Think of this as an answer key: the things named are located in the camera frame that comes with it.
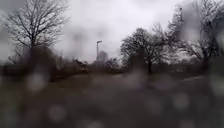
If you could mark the street lamp pole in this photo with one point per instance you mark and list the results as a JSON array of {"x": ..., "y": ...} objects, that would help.
[{"x": 97, "y": 50}]

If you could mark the bare round tree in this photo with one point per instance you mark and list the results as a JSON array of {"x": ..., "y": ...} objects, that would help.
[{"x": 145, "y": 46}]

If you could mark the dark wet ground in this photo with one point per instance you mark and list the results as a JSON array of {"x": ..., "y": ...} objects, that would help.
[{"x": 113, "y": 103}]

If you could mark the dark bushes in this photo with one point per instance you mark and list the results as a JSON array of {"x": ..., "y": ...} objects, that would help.
[{"x": 36, "y": 65}]

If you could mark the large bare tree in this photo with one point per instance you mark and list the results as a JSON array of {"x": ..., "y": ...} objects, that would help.
[{"x": 35, "y": 26}]

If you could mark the tall bare tree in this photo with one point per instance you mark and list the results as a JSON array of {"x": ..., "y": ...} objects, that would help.
[{"x": 206, "y": 36}]

